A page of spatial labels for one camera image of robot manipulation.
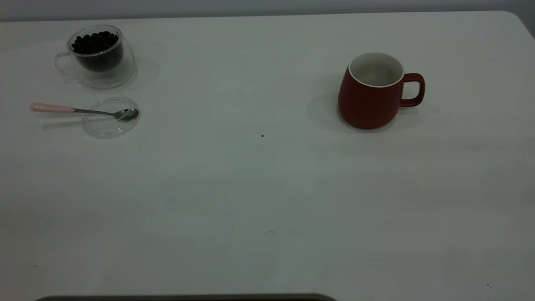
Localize red ceramic mug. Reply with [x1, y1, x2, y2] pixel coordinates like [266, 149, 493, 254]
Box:
[338, 52, 425, 130]

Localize pink-handled metal spoon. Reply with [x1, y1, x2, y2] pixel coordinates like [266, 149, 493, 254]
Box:
[29, 103, 139, 122]

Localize pile of coffee beans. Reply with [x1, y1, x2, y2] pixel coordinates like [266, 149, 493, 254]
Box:
[72, 31, 124, 71]

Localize clear glass saucer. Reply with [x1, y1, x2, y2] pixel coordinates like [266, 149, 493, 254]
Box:
[82, 96, 141, 139]

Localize clear double-wall glass cup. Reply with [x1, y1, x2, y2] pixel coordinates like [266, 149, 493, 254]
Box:
[54, 24, 135, 89]

